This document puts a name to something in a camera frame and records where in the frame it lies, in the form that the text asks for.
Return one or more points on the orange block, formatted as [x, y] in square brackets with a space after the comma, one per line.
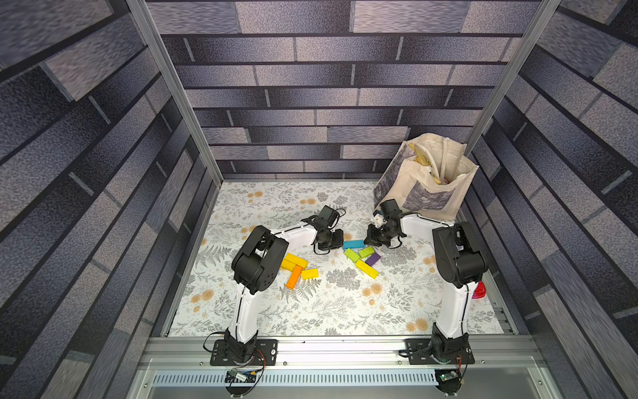
[294, 277]

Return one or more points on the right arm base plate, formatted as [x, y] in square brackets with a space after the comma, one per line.
[420, 351]

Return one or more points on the teal block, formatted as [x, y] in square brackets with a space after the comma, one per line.
[354, 244]

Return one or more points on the lime green block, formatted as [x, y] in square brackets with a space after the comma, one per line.
[365, 253]
[352, 255]

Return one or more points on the long yellow block right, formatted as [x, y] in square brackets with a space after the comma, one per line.
[366, 269]

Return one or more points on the aluminium front rail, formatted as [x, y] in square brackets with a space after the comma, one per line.
[344, 352]

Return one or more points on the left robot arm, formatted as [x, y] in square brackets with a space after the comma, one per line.
[258, 261]

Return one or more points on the long yellow block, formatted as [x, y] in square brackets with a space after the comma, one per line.
[366, 269]
[291, 262]

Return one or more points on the right circuit board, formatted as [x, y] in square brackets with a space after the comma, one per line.
[448, 381]

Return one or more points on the purple block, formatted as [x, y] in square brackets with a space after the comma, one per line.
[373, 259]

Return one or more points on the small yellow block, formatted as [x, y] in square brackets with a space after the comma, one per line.
[310, 274]

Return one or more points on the left circuit board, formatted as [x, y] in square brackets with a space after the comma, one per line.
[237, 376]

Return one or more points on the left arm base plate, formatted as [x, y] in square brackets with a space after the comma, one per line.
[260, 352]

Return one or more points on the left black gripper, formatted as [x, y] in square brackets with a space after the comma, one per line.
[339, 243]

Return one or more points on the long yellow block left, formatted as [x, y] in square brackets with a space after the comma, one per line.
[291, 262]

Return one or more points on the circuit board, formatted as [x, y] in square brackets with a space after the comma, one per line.
[448, 381]
[237, 376]

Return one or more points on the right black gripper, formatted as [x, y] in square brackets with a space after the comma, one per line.
[377, 234]

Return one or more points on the pink plastic bowl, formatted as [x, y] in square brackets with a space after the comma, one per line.
[480, 291]

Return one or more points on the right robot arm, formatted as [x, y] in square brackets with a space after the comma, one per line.
[460, 263]

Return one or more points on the cream canvas tote bag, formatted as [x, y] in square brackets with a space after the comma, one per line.
[429, 175]

